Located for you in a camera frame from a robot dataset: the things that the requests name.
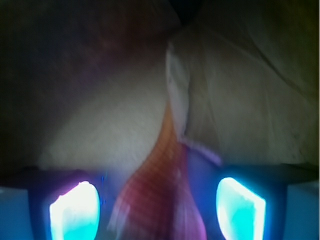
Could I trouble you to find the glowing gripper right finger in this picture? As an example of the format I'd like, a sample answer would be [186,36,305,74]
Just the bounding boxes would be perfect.
[215,164,287,240]

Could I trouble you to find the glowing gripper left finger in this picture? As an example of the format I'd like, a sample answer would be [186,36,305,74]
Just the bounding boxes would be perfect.
[24,169,100,240]

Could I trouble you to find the orange spiral sea shell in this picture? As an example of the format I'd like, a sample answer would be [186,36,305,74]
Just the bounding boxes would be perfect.
[107,104,207,240]

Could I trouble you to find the brown paper bag tray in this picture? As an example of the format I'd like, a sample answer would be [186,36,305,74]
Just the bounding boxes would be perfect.
[0,0,320,177]

